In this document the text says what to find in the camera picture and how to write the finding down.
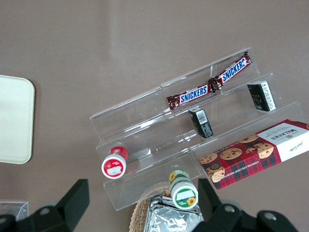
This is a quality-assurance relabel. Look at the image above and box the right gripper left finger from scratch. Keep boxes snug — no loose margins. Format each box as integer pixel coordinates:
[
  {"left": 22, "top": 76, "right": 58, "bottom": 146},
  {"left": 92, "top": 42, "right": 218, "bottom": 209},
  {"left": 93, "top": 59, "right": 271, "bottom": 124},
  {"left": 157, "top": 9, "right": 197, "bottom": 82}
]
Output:
[{"left": 28, "top": 178, "right": 90, "bottom": 232}]

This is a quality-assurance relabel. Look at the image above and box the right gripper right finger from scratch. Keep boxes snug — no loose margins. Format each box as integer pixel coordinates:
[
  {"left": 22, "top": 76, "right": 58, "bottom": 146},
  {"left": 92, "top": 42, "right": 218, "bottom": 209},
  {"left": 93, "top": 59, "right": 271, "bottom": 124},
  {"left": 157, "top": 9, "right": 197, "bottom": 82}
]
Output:
[{"left": 193, "top": 178, "right": 244, "bottom": 232}]

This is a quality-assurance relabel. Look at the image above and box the light wicker basket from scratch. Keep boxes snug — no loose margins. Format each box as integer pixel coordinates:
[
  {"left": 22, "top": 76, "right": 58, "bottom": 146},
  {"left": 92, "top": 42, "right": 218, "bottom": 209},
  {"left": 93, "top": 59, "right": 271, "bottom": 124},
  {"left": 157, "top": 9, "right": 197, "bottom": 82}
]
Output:
[{"left": 129, "top": 188, "right": 206, "bottom": 232}]

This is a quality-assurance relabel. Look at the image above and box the cream plastic tray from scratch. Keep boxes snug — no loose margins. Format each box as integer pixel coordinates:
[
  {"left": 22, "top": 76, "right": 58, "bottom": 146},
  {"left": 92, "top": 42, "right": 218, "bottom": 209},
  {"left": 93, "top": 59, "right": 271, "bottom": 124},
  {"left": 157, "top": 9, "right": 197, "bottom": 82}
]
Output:
[{"left": 0, "top": 74, "right": 36, "bottom": 165}]

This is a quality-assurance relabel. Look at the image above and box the green lid sunflower cup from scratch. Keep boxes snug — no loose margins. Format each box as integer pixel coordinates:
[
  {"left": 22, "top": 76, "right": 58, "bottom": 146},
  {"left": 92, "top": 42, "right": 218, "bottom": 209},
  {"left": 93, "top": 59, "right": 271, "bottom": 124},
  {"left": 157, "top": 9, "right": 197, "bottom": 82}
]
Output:
[{"left": 168, "top": 170, "right": 199, "bottom": 209}]

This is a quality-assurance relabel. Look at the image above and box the aluminium foil container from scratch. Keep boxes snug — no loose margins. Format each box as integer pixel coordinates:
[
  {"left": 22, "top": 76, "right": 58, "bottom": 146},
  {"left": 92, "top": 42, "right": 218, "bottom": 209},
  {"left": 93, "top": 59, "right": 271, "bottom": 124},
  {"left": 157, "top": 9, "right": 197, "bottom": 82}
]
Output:
[{"left": 144, "top": 195, "right": 205, "bottom": 232}]

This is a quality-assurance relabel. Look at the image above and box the red lid snack cup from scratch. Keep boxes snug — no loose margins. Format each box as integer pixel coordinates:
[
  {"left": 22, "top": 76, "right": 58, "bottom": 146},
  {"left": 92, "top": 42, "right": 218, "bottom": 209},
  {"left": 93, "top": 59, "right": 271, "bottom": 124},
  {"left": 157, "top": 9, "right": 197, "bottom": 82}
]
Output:
[{"left": 100, "top": 146, "right": 129, "bottom": 179}]

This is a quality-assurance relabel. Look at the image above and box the clear acrylic bottle rack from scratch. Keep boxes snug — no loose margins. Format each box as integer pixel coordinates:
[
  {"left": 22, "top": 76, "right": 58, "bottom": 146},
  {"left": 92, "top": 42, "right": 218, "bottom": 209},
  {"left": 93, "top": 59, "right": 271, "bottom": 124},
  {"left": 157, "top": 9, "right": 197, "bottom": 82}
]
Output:
[{"left": 0, "top": 200, "right": 30, "bottom": 222}]

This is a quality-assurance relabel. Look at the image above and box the Walkers shortbread cookie box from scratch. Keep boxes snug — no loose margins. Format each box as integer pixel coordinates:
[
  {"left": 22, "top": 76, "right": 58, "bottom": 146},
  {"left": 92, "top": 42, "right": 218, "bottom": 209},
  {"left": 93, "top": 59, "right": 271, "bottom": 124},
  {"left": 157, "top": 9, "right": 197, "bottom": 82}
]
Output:
[{"left": 199, "top": 118, "right": 309, "bottom": 191}]

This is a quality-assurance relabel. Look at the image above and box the small black carton box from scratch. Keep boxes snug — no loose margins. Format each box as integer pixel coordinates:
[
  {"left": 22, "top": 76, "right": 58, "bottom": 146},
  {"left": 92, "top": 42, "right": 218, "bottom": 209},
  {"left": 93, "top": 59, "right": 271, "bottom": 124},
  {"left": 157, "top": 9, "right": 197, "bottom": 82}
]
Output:
[
  {"left": 188, "top": 107, "right": 214, "bottom": 140},
  {"left": 247, "top": 80, "right": 278, "bottom": 112}
]

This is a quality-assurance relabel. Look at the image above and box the clear acrylic stepped riser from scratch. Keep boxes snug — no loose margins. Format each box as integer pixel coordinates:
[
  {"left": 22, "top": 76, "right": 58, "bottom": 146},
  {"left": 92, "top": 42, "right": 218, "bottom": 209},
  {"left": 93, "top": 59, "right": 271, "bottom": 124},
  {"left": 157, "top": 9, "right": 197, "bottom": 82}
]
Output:
[
  {"left": 89, "top": 85, "right": 202, "bottom": 213},
  {"left": 160, "top": 47, "right": 309, "bottom": 191}
]

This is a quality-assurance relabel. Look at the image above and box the Snickers chocolate bar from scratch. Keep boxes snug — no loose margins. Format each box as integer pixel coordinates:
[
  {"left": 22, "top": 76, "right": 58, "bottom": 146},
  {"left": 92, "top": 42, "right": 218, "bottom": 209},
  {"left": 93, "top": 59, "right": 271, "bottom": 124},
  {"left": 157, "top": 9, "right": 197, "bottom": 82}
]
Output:
[
  {"left": 208, "top": 50, "right": 253, "bottom": 94},
  {"left": 166, "top": 84, "right": 210, "bottom": 110}
]

